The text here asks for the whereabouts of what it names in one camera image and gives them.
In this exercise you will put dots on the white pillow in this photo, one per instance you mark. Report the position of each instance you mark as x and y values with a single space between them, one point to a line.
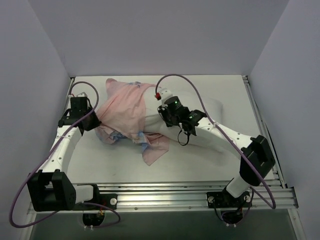
154 123

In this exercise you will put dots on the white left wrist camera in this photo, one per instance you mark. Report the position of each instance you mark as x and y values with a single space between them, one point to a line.
82 94

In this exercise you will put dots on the aluminium front rail frame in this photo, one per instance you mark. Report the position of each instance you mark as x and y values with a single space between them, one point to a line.
176 213

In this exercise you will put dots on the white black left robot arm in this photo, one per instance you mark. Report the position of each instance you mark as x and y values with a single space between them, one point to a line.
49 187

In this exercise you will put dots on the pink and blue printed pillowcase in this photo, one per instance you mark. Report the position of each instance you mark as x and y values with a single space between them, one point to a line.
124 116

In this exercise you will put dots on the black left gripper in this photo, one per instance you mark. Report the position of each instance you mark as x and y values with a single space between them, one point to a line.
90 121

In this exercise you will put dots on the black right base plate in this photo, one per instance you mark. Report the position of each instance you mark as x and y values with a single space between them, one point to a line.
223 199

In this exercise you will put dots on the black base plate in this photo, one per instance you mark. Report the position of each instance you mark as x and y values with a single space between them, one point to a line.
223 199
109 200

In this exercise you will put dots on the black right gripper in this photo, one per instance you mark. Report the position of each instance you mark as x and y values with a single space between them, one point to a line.
164 114

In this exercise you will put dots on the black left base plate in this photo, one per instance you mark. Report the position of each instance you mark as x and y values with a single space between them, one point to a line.
109 200

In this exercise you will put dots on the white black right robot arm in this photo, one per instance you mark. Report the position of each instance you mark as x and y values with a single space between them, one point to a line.
256 157

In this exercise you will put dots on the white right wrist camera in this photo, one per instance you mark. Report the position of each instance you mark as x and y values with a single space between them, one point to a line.
163 94

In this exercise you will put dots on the aluminium right side rail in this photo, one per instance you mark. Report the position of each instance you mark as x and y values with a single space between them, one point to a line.
261 124

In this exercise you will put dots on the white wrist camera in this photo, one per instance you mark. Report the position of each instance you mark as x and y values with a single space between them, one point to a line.
82 94
163 94

